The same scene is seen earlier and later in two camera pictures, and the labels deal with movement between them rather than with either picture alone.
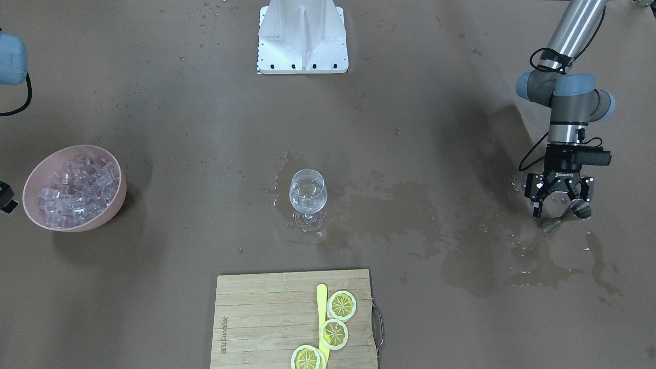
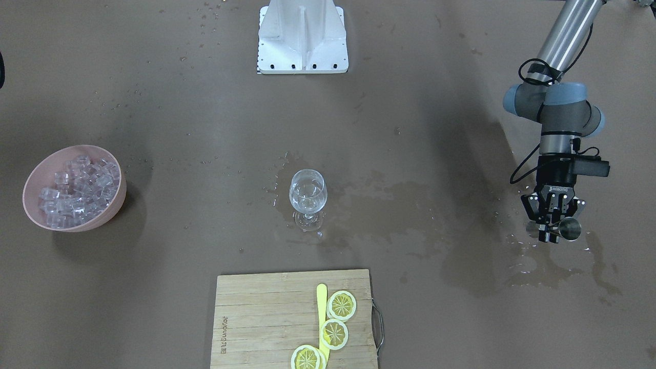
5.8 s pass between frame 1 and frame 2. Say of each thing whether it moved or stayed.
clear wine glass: stayed
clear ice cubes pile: stayed
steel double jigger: moved
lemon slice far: stayed
